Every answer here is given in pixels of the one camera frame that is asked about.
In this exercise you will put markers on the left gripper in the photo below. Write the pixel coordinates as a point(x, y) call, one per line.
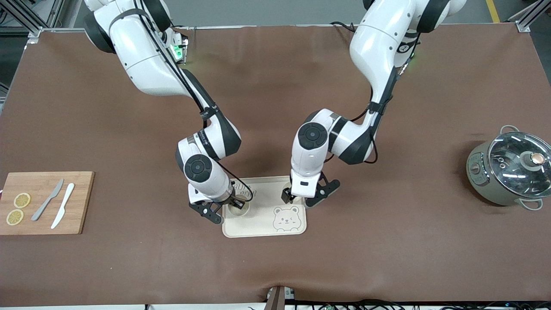
point(287, 194)

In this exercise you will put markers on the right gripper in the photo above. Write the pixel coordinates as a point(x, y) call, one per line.
point(236, 200)

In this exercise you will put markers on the white plastic cup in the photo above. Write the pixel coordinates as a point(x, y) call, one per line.
point(286, 185)
point(247, 207)

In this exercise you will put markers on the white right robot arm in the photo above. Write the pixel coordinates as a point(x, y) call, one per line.
point(146, 60)

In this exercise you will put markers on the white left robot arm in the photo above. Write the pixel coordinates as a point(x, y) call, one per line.
point(379, 51)

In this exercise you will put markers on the cream tray with bear print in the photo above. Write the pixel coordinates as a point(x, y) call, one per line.
point(262, 224)

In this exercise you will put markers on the brown table mat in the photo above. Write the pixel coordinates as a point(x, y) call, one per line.
point(275, 267)

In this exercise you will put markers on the metal table clamp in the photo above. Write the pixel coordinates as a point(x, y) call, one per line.
point(277, 297)

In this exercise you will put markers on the wooden cutting board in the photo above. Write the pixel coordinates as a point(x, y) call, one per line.
point(82, 202)

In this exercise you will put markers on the white plastic knife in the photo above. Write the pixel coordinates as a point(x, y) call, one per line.
point(63, 206)

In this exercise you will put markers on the grey plastic knife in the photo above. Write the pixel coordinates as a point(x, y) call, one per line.
point(47, 200)

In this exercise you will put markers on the grey pot glass lid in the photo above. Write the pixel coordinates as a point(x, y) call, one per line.
point(482, 181)

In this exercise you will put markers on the yellow lemon slice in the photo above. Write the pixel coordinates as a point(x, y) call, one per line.
point(22, 200)
point(15, 217)

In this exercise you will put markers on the aluminium frame profile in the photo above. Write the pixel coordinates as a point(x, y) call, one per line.
point(26, 17)
point(527, 17)

